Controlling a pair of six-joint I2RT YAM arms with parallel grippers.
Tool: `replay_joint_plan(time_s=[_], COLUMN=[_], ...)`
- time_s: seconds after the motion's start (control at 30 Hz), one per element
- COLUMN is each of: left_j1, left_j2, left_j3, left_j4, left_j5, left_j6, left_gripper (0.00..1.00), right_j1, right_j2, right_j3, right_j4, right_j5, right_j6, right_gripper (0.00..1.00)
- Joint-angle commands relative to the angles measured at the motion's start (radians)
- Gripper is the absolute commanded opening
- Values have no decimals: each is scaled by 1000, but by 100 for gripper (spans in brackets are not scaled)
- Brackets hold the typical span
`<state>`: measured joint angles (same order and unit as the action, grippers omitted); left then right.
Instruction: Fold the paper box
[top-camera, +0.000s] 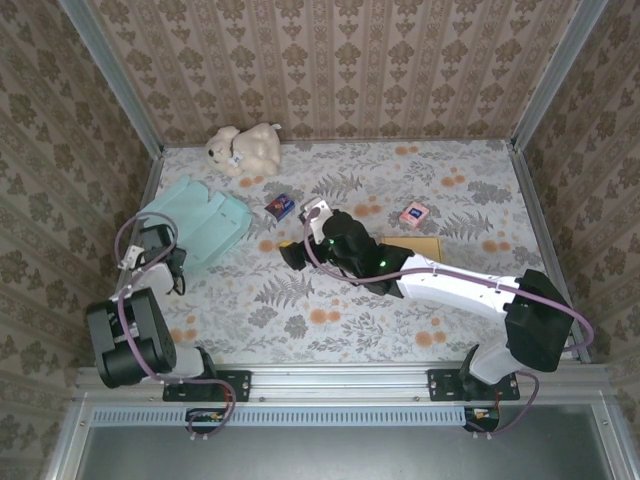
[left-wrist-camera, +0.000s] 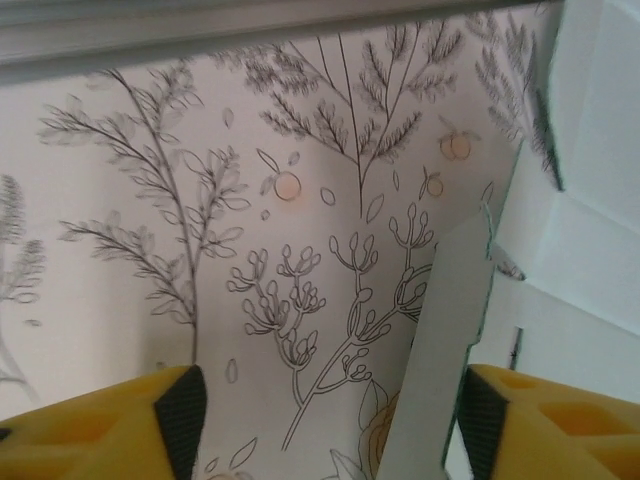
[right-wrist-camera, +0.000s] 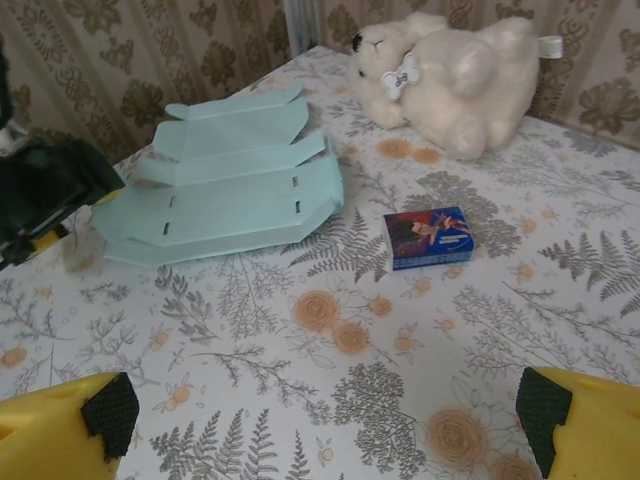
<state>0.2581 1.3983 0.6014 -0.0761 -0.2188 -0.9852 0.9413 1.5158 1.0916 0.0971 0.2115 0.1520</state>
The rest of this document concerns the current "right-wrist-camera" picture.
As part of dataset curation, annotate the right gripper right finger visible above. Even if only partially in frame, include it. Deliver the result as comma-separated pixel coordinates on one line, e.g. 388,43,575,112
514,365,640,480

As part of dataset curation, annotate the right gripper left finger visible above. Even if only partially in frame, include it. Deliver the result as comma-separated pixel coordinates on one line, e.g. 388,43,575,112
0,370,141,480

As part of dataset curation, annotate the light blue paper box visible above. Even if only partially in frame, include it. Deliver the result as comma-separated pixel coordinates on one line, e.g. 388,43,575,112
92,85,346,266

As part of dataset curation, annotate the blue printed tissue pack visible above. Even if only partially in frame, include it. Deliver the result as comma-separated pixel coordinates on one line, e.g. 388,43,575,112
382,205,476,274

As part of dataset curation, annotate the white plush dog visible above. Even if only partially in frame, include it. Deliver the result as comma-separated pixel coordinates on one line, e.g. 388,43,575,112
347,10,564,162

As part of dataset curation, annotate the aluminium corner post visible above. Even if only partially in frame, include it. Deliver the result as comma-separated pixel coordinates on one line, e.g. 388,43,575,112
283,0,325,54

